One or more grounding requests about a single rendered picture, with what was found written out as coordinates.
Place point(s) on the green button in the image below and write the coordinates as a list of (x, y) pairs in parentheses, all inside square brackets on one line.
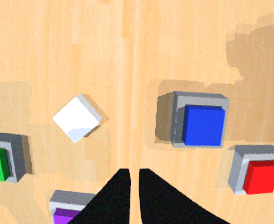
[(12, 163)]

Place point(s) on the purple button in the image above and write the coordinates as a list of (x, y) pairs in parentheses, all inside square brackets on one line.
[(65, 204)]

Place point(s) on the red button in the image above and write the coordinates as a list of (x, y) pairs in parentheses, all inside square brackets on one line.
[(252, 169)]

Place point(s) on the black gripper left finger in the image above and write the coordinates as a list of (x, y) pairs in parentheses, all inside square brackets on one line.
[(111, 205)]

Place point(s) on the blue button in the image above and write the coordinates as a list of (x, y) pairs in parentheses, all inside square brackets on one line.
[(198, 120)]

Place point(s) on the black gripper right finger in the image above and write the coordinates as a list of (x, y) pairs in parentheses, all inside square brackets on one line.
[(161, 203)]

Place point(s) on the white block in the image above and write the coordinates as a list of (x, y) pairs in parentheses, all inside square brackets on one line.
[(77, 118)]

